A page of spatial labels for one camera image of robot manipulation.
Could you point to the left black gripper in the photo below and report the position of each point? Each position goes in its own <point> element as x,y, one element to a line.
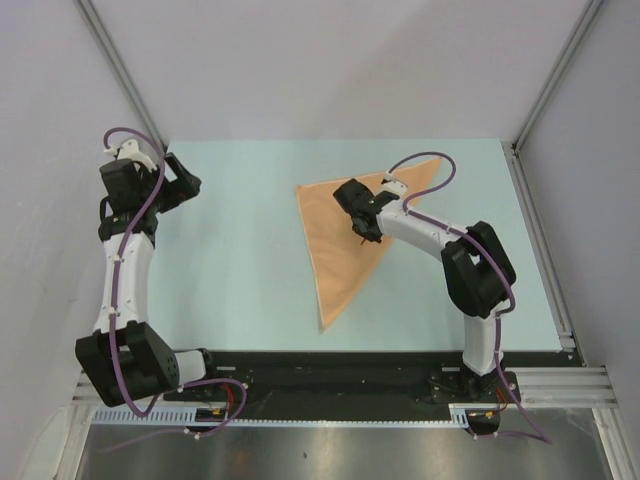
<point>182,188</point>

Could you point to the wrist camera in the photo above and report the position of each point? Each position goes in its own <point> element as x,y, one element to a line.
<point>135,150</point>
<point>393,185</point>

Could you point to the left aluminium frame post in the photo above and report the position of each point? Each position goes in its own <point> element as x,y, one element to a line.
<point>98,30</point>

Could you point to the grey slotted cable duct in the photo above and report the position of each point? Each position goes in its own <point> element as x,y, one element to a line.
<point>193,416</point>

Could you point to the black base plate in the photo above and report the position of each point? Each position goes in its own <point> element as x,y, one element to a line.
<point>367,410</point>

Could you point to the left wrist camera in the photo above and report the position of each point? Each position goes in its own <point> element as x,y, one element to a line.
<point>135,150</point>

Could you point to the aluminium frame post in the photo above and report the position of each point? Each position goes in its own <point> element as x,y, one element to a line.
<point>98,30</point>
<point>577,37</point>

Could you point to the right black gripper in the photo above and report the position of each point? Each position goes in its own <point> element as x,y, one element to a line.
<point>371,237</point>

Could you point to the right aluminium frame post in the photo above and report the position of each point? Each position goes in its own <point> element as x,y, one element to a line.
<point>577,37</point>

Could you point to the orange cloth napkin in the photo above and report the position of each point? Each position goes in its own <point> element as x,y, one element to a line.
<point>341,267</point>

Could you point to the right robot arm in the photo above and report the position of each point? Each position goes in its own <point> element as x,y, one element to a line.
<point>478,273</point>

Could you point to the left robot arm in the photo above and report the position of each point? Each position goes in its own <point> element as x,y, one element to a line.
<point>124,358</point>

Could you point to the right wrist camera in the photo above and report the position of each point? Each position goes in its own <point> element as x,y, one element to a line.
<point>393,185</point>

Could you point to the right aluminium side rail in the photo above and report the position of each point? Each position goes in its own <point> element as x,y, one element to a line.
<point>553,290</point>

